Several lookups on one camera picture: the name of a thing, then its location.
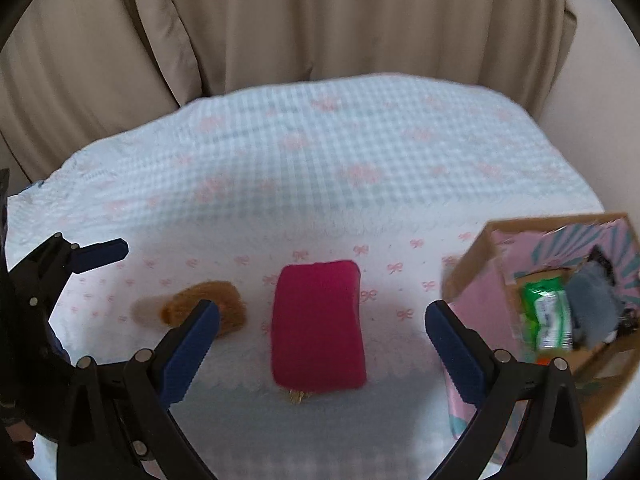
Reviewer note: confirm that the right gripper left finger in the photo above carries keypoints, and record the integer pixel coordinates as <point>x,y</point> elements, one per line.
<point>130,404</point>

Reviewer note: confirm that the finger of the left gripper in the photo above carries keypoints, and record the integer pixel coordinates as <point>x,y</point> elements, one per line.
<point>92,255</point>

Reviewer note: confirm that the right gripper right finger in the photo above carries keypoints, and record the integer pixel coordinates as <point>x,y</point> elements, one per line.
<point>551,440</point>

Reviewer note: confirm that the magenta soft pouch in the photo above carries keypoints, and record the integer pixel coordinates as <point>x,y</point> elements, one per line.
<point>316,339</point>

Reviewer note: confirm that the grey soft cloth toy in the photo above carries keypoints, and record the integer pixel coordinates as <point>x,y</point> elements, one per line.
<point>594,304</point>

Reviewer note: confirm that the green snack packet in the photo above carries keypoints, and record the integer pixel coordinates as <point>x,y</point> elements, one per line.
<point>549,323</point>

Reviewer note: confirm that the pink cardboard box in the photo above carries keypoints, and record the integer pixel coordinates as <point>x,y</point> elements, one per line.
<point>484,291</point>

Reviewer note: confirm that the beige curtain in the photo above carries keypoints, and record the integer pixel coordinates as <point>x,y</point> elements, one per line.
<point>76,71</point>

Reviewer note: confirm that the white checkered bed blanket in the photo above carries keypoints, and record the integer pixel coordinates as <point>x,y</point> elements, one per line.
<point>394,173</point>

